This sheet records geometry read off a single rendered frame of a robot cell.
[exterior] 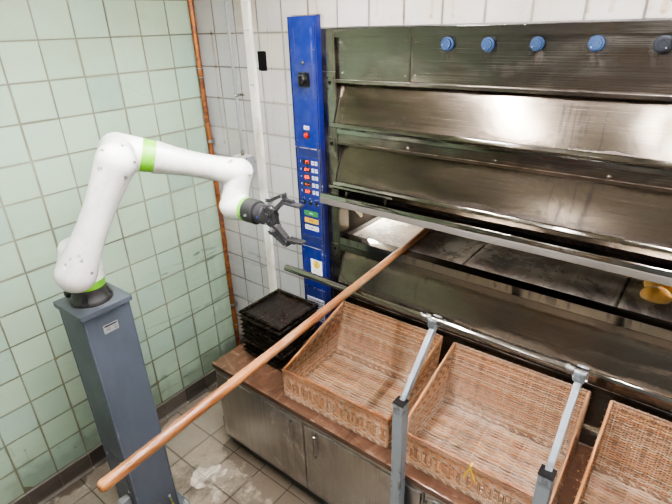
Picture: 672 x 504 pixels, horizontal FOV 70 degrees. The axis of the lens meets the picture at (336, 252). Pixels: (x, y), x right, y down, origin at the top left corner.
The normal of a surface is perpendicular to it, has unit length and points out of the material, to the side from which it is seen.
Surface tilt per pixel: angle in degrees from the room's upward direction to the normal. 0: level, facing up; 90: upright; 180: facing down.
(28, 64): 90
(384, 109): 69
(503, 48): 90
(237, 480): 0
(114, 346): 90
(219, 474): 0
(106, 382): 90
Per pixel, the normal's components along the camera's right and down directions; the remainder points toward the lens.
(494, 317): -0.58, 0.02
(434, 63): -0.62, 0.36
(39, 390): 0.79, 0.24
